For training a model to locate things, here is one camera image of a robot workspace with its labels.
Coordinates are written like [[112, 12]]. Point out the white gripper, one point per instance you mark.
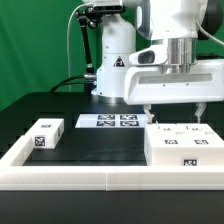
[[147, 84]]

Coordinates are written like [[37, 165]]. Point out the white cabinet door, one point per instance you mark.
[[199, 134], [163, 135]]

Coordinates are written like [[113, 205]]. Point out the white cabinet body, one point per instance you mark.
[[184, 155]]

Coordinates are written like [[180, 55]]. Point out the white cabinet top block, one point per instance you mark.
[[47, 132]]

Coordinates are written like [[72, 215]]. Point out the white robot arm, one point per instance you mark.
[[168, 28]]

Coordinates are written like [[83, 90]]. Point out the flat white base plate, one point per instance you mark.
[[111, 121]]

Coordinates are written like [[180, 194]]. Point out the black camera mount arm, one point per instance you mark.
[[86, 21]]

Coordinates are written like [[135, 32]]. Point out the black camera on mount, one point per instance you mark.
[[111, 9]]

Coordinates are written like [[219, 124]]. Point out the white U-shaped frame border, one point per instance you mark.
[[15, 175]]

